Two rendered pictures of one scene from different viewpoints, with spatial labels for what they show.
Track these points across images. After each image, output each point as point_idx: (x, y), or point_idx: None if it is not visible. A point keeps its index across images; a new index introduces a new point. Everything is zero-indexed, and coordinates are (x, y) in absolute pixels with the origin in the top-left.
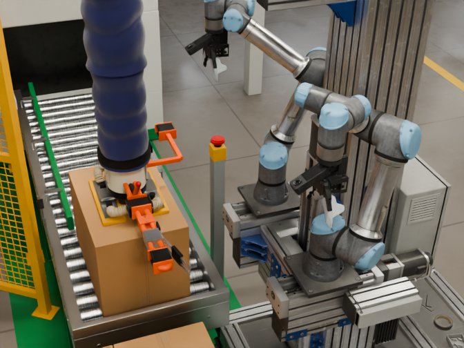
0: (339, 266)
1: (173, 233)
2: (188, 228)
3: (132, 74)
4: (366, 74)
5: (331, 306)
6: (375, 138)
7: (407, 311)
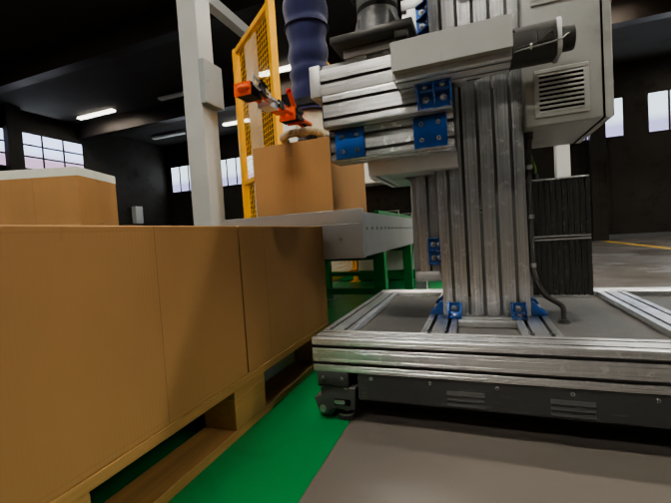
0: (384, 16)
1: (315, 143)
2: (329, 138)
3: (303, 16)
4: None
5: (382, 86)
6: None
7: (482, 40)
